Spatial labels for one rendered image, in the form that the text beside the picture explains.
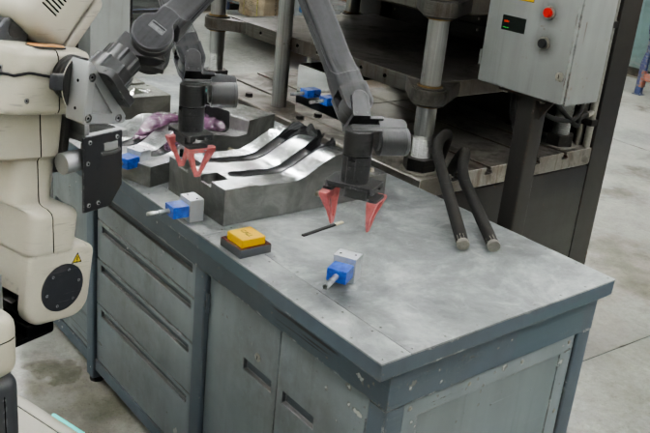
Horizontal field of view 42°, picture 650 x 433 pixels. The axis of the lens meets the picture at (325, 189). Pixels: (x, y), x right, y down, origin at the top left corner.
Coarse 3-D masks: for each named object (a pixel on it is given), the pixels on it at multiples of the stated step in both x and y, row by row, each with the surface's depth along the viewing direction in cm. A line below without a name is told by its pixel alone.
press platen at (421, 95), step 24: (216, 24) 320; (240, 24) 317; (264, 24) 314; (360, 24) 336; (384, 24) 342; (408, 24) 349; (312, 48) 287; (360, 48) 286; (384, 48) 291; (408, 48) 295; (456, 48) 304; (384, 72) 261; (408, 72) 256; (456, 72) 263; (408, 96) 246; (432, 96) 236; (456, 96) 251; (552, 120) 270; (576, 120) 281
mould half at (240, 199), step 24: (264, 144) 219; (288, 144) 216; (216, 168) 202; (240, 168) 204; (312, 168) 204; (336, 168) 208; (216, 192) 192; (240, 192) 192; (264, 192) 196; (288, 192) 201; (312, 192) 206; (216, 216) 194; (240, 216) 194; (264, 216) 199
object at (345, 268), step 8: (336, 256) 170; (344, 256) 170; (352, 256) 170; (360, 256) 171; (336, 264) 169; (344, 264) 169; (352, 264) 169; (360, 264) 172; (328, 272) 167; (336, 272) 167; (344, 272) 166; (352, 272) 169; (360, 272) 173; (328, 280) 163; (336, 280) 167; (344, 280) 166; (352, 280) 170
